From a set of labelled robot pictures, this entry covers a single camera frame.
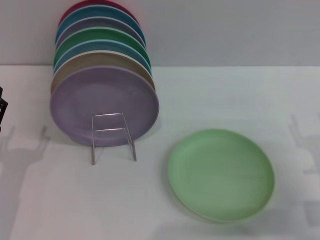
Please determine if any light green plate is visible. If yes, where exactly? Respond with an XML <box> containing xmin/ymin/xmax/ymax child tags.
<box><xmin>167</xmin><ymin>128</ymin><xmax>276</xmax><ymax>223</ymax></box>

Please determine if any lavender plate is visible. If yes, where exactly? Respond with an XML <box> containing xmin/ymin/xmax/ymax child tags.
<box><xmin>49</xmin><ymin>65</ymin><xmax>160</xmax><ymax>148</ymax></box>

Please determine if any tan plate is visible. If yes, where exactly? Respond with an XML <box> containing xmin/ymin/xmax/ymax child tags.
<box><xmin>50</xmin><ymin>50</ymin><xmax>157</xmax><ymax>95</ymax></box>

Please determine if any blue plate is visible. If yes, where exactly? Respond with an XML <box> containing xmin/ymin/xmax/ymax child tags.
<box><xmin>52</xmin><ymin>39</ymin><xmax>153</xmax><ymax>74</ymax></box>

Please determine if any dark green plate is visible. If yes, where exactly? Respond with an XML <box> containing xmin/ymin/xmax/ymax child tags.
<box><xmin>53</xmin><ymin>26</ymin><xmax>151</xmax><ymax>66</ymax></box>

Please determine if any red plate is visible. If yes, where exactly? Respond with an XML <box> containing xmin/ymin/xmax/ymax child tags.
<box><xmin>57</xmin><ymin>0</ymin><xmax>137</xmax><ymax>28</ymax></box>

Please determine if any grey purple plate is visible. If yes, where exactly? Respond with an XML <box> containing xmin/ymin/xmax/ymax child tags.
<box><xmin>55</xmin><ymin>16</ymin><xmax>147</xmax><ymax>49</ymax></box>

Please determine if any teal plate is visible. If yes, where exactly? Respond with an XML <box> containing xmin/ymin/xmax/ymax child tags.
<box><xmin>55</xmin><ymin>4</ymin><xmax>146</xmax><ymax>44</ymax></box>

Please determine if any wire plate rack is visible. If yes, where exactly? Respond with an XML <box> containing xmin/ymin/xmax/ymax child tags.
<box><xmin>91</xmin><ymin>112</ymin><xmax>138</xmax><ymax>166</ymax></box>

